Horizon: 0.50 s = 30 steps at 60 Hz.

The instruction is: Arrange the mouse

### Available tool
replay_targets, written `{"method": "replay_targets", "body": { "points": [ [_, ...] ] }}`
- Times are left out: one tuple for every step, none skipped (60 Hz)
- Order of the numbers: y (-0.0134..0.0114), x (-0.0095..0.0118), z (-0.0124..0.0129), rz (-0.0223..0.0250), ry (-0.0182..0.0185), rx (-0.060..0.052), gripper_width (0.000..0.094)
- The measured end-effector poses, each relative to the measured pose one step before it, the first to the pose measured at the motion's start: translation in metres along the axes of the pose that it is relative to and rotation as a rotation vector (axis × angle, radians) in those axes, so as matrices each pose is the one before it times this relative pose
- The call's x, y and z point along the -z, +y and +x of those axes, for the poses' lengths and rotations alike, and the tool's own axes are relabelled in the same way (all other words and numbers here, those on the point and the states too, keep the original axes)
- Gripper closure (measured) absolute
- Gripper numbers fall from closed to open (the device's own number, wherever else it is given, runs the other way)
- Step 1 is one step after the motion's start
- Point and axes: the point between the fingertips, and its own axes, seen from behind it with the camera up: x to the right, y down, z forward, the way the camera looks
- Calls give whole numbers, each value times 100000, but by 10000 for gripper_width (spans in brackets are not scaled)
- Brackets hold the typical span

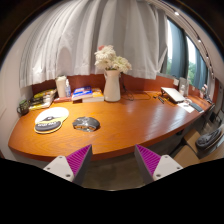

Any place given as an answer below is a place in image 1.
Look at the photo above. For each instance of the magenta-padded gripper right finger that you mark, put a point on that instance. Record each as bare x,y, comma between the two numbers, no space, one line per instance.
151,163

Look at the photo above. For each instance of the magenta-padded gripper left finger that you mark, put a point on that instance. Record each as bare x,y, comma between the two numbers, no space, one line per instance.
75,163

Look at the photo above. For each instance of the grey computer mouse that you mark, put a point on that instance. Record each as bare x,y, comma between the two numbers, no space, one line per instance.
86,124

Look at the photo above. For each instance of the white yellow black mouse pad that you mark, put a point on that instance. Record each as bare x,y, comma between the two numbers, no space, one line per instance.
50,118

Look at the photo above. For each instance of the grey backpack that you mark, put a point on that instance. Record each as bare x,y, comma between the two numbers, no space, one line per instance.
208,139

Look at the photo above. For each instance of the dark pen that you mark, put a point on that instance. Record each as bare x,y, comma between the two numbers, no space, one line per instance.
160,99

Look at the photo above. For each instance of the red-brown book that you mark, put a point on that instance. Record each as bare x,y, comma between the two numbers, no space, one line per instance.
61,99

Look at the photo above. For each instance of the white paper sheet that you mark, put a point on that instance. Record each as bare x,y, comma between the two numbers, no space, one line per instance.
186,107

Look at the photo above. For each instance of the yellow orange book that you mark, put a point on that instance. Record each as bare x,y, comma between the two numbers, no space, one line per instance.
96,96

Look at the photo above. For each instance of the blue book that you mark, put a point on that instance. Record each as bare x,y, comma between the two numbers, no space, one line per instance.
81,92

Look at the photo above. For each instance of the stack of yellow-covered books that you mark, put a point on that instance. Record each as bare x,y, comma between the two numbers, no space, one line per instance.
42,99

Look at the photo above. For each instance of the silver laptop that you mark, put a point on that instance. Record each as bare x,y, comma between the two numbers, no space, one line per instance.
172,94

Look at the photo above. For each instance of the dark tablet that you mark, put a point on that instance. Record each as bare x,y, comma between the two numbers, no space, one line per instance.
196,107

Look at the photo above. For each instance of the clear sanitizer bottle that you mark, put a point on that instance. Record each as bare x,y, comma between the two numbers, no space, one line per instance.
68,90

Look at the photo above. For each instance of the dark green mug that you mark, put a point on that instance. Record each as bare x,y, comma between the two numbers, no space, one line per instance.
24,107

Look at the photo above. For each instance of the white tumbler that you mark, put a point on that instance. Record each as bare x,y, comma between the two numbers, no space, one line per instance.
61,86

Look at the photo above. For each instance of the grey upright box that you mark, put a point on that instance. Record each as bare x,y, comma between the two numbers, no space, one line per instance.
184,86

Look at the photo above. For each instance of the white jug vase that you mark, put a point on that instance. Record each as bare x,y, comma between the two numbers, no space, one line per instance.
112,86

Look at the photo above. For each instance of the dark teal curtain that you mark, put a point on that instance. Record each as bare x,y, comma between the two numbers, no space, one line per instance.
200,70
176,50

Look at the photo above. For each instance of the white flower bouquet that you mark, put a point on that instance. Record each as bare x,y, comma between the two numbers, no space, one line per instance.
108,58

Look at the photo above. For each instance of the white curtain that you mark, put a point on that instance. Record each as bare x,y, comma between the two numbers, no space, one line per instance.
86,36

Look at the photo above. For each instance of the ceiling lights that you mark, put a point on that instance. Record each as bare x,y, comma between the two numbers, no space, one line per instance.
176,13

